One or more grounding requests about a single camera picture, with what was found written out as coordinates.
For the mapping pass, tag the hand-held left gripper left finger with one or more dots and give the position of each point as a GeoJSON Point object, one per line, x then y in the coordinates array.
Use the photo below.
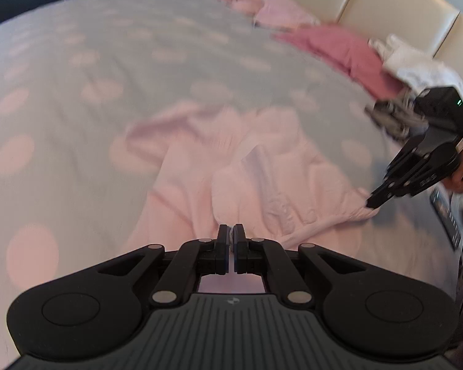
{"type": "Point", "coordinates": [223, 250]}

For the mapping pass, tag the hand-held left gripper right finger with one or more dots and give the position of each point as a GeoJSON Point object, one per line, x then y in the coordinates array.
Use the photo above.
{"type": "Point", "coordinates": [239, 250]}

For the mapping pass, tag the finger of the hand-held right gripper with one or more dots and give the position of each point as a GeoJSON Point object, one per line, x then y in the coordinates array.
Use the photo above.
{"type": "Point", "coordinates": [405, 164]}
{"type": "Point", "coordinates": [386, 194]}

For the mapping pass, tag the pink buttoned pajama top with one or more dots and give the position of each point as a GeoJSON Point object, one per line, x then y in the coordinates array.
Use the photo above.
{"type": "Point", "coordinates": [235, 162]}

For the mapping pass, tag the taupe garment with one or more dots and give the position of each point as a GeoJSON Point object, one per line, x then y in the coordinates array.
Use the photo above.
{"type": "Point", "coordinates": [393, 117]}

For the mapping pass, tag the white garment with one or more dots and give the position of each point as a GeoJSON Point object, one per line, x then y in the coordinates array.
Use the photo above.
{"type": "Point", "coordinates": [420, 65]}

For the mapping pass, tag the black smartphone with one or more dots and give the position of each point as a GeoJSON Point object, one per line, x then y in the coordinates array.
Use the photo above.
{"type": "Point", "coordinates": [445, 216]}

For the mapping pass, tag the rose pink cloth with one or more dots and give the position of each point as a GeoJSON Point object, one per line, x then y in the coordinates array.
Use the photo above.
{"type": "Point", "coordinates": [343, 57]}

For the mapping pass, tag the beige padded headboard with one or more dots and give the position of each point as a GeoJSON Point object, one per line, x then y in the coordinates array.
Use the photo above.
{"type": "Point", "coordinates": [389, 4]}

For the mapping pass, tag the light pink pillow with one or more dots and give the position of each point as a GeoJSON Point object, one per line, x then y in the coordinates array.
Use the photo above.
{"type": "Point", "coordinates": [285, 11]}

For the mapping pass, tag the grey pink-dotted bed cover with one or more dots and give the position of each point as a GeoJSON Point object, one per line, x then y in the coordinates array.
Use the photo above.
{"type": "Point", "coordinates": [100, 84]}

